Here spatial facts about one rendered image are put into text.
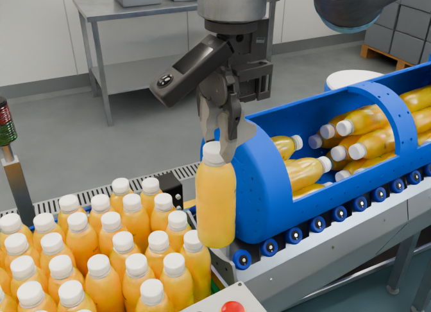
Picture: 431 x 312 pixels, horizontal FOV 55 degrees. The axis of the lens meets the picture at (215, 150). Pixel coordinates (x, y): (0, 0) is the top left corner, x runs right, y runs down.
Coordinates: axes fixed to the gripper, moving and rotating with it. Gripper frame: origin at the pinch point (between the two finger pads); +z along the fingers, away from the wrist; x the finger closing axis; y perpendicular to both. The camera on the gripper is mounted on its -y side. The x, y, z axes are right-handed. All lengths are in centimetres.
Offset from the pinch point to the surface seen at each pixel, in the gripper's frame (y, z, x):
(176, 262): -6.5, 23.4, 2.6
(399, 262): 116, 108, 22
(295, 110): 44, 15, 28
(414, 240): 117, 93, 20
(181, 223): -0.3, 23.7, 11.7
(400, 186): 64, 34, 4
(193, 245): -1.4, 23.7, 5.1
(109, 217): -12.5, 23.4, 20.8
